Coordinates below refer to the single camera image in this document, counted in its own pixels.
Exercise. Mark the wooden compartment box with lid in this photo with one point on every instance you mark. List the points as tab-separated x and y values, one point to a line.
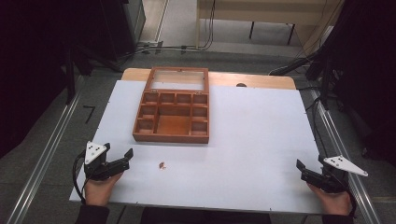
173	124

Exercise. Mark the beige desk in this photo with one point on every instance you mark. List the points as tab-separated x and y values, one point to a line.
267	12

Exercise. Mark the black stand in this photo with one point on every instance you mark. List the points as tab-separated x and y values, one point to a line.
323	81
71	74

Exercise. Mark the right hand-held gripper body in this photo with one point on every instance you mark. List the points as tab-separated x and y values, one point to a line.
334	177

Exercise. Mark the white table cover sheet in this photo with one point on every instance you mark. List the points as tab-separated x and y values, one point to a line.
249	140

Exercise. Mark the aluminium floor rail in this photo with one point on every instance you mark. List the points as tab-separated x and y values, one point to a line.
43	161
342	146

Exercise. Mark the person's right hand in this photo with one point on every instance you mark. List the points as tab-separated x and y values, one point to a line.
336	203

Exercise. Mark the dark cabinet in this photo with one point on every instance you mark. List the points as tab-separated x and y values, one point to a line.
124	25

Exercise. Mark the black hex key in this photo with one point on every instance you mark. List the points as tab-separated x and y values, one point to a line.
90	113

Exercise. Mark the person's left hand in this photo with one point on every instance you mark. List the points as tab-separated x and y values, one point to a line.
98	191

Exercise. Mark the small reddish-brown item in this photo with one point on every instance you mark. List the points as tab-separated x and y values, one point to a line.
162	165

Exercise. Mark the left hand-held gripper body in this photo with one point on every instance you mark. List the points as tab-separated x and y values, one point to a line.
95	152

